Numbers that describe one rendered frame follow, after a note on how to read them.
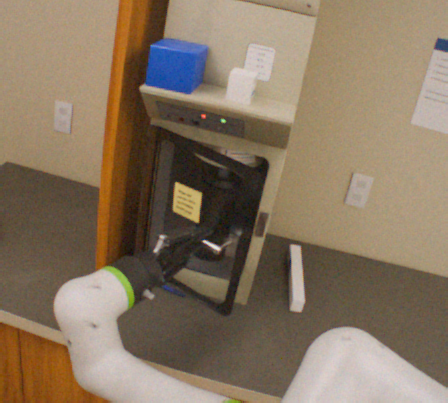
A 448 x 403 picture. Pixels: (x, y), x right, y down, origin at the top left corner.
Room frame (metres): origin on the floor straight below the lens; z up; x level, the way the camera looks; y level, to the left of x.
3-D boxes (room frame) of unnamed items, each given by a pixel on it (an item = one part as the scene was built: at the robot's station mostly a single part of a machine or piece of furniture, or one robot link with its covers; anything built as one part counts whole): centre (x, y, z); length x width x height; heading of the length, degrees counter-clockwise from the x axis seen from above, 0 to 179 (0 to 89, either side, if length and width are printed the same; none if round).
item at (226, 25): (1.21, 0.02, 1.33); 0.32 x 0.25 x 0.77; 83
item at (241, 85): (1.02, 0.00, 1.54); 0.05 x 0.05 x 0.06; 83
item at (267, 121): (1.02, 0.04, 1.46); 0.32 x 0.12 x 0.10; 83
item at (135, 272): (0.75, 0.14, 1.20); 0.12 x 0.06 x 0.09; 60
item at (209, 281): (1.02, 0.05, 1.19); 0.30 x 0.01 x 0.40; 60
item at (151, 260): (0.81, 0.10, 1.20); 0.09 x 0.07 x 0.08; 150
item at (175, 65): (1.04, 0.14, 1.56); 0.10 x 0.10 x 0.09; 83
